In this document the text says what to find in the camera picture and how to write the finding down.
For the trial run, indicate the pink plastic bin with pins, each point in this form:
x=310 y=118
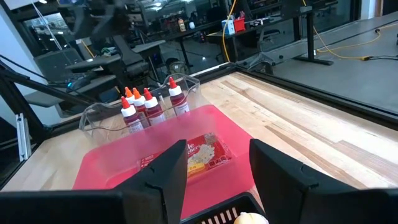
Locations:
x=124 y=161

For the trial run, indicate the grey office desk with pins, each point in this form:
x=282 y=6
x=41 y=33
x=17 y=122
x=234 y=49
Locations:
x=93 y=60

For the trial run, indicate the red popcorn bag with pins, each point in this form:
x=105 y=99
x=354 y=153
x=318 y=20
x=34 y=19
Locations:
x=208 y=152

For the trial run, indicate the silver frame bracket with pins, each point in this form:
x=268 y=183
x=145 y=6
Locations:
x=23 y=137

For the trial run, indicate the black office chair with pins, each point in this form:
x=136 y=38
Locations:
x=130 y=59

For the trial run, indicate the blue white box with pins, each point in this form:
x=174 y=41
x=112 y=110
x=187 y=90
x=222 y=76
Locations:
x=228 y=27

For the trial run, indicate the orange bottle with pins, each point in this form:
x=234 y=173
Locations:
x=182 y=25

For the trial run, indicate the clear plastic bin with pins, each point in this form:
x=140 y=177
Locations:
x=102 y=124

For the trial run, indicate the black office desk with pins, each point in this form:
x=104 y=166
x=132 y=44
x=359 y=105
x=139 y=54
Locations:
x=310 y=37

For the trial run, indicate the black plastic basket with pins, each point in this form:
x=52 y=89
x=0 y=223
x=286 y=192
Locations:
x=236 y=199

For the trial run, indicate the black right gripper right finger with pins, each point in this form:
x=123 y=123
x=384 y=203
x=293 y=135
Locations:
x=298 y=193

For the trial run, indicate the red desk container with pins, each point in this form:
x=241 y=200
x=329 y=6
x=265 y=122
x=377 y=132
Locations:
x=239 y=25

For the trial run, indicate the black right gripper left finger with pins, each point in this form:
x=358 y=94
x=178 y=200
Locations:
x=155 y=193

